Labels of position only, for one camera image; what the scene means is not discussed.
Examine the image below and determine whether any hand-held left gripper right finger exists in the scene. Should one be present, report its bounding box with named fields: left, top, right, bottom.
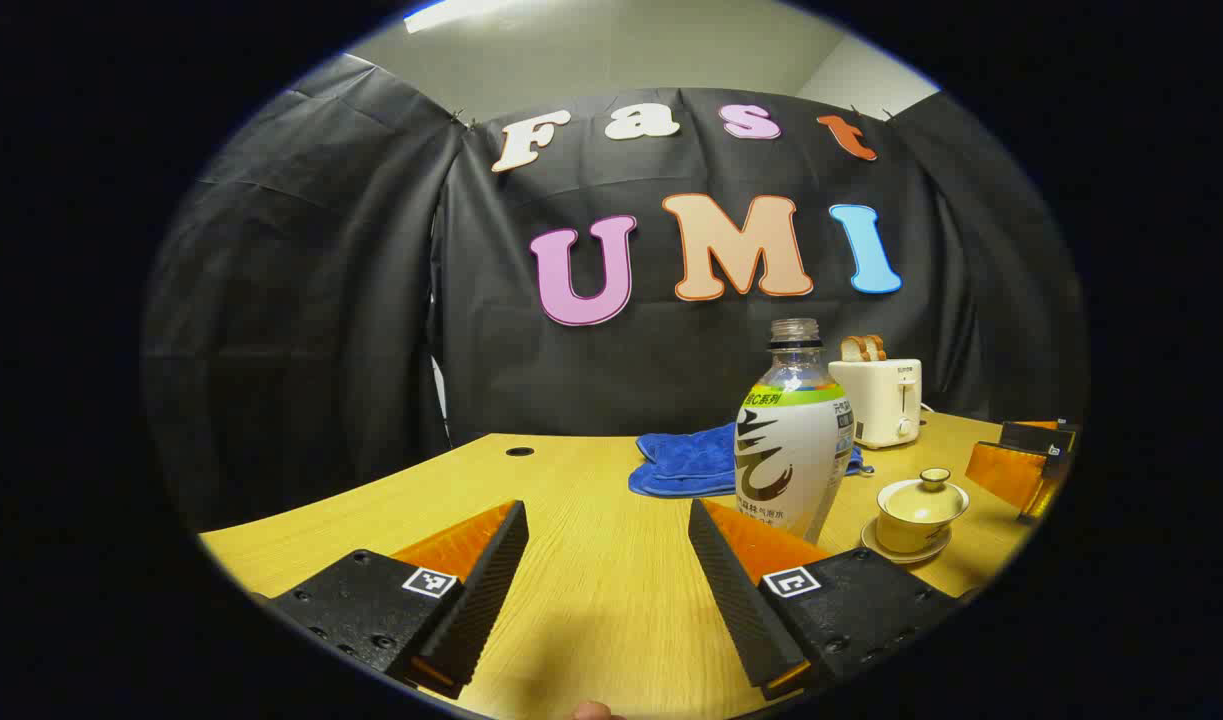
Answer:
left=687, top=498, right=962, bottom=701

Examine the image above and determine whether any white toaster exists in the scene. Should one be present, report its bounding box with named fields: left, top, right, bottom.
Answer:
left=828, top=358, right=923, bottom=450

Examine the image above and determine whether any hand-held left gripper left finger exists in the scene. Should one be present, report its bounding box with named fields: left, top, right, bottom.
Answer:
left=261, top=500, right=530, bottom=699

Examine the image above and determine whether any black backdrop cloth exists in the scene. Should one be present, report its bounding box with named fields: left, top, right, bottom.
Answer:
left=141, top=55, right=1087, bottom=531

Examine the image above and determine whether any yellow saucer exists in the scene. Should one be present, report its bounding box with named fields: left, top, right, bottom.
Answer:
left=860, top=520, right=953, bottom=565

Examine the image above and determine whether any blue towel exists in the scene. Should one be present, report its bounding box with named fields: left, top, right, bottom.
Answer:
left=628, top=422, right=875, bottom=499

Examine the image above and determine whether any clear water bottle white label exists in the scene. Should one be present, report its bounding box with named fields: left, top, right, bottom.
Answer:
left=734, top=318, right=856, bottom=546

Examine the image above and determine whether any yellow teacup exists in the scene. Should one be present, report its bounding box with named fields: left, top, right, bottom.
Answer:
left=877, top=510, right=957, bottom=554

